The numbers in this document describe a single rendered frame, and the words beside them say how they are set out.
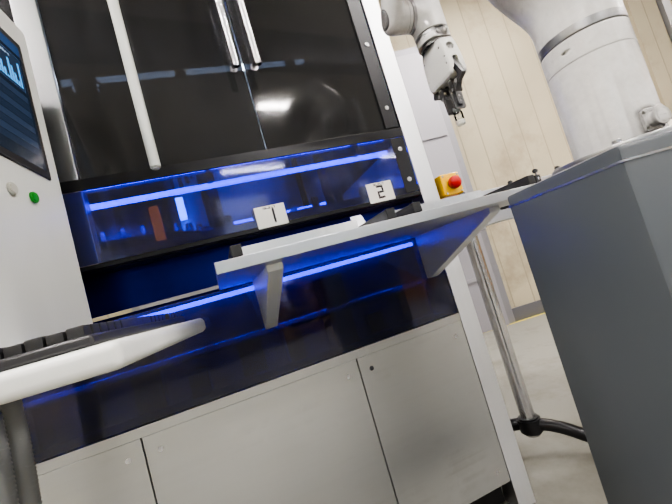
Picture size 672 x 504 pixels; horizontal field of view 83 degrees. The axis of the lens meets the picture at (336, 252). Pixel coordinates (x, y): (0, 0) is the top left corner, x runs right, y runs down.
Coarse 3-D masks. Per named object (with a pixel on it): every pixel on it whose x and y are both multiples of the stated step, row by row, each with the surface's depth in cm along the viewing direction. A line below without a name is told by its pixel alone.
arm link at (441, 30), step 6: (426, 30) 92; (432, 30) 91; (438, 30) 91; (444, 30) 91; (420, 36) 93; (426, 36) 92; (432, 36) 91; (438, 36) 92; (444, 36) 92; (420, 42) 93; (426, 42) 93; (420, 48) 95; (420, 54) 97
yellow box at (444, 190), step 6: (444, 174) 121; (450, 174) 122; (456, 174) 122; (438, 180) 122; (444, 180) 121; (438, 186) 122; (444, 186) 120; (438, 192) 123; (444, 192) 120; (450, 192) 121; (456, 192) 121; (462, 192) 122
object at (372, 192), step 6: (366, 186) 113; (372, 186) 114; (384, 186) 115; (390, 186) 115; (372, 192) 113; (384, 192) 114; (390, 192) 115; (372, 198) 113; (378, 198) 114; (384, 198) 114; (390, 198) 115
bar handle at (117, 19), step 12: (108, 0) 93; (120, 12) 94; (120, 24) 93; (120, 36) 93; (120, 48) 93; (132, 60) 93; (132, 72) 92; (132, 84) 92; (132, 96) 92; (144, 108) 92; (144, 120) 91; (144, 132) 91; (144, 144) 91; (156, 156) 91; (156, 168) 91
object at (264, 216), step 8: (256, 208) 103; (264, 208) 103; (280, 208) 105; (256, 216) 102; (264, 216) 103; (272, 216) 104; (280, 216) 104; (264, 224) 103; (272, 224) 103; (280, 224) 104
